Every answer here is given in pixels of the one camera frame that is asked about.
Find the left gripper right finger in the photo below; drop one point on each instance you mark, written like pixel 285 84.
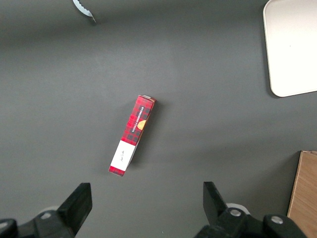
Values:
pixel 215 208

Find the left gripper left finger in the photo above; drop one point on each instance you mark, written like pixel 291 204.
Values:
pixel 74 208

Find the beige plastic tray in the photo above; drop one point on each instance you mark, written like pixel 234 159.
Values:
pixel 292 49

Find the wooden drawer cabinet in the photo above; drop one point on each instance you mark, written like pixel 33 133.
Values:
pixel 305 198

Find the red tartan shortbread box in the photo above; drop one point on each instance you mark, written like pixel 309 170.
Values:
pixel 135 124

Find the grey serrated tool tip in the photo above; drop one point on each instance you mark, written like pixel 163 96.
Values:
pixel 83 9

